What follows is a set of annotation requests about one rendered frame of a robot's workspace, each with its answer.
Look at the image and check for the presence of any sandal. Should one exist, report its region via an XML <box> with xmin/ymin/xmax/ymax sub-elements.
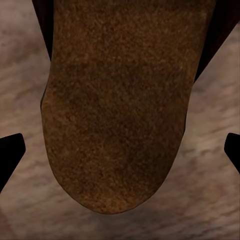
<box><xmin>32</xmin><ymin>0</ymin><xmax>240</xmax><ymax>215</ymax></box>

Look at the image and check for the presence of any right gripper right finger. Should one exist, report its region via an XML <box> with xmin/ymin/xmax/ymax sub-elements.
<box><xmin>224</xmin><ymin>133</ymin><xmax>240</xmax><ymax>173</ymax></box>

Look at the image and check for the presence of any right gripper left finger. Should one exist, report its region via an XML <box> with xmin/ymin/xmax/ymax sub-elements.
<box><xmin>0</xmin><ymin>133</ymin><xmax>26</xmax><ymax>193</ymax></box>

